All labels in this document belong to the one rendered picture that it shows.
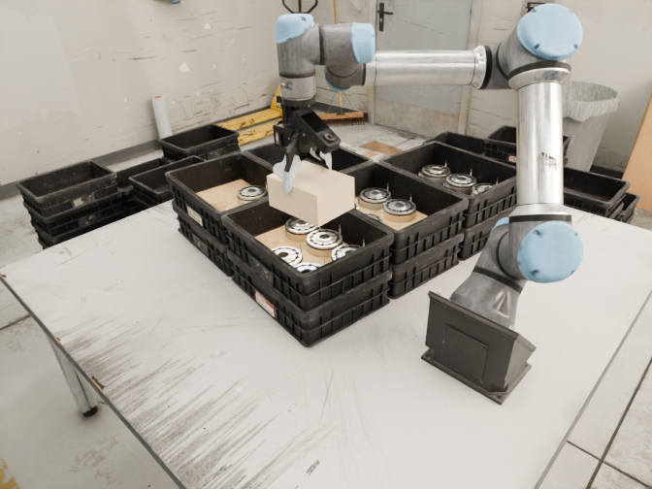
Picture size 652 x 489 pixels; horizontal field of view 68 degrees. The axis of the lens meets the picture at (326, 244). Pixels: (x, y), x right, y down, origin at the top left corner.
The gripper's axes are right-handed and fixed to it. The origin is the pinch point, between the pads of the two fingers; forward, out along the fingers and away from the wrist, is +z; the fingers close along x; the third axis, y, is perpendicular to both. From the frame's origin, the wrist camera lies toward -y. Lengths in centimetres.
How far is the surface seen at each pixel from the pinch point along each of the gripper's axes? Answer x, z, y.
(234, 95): -227, 79, 337
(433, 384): -1, 40, -36
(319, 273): 6.2, 17.3, -7.9
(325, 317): 4.0, 32.5, -6.9
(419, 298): -25.9, 39.8, -15.4
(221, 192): -16, 26, 62
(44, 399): 53, 109, 110
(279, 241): -7.5, 26.6, 21.8
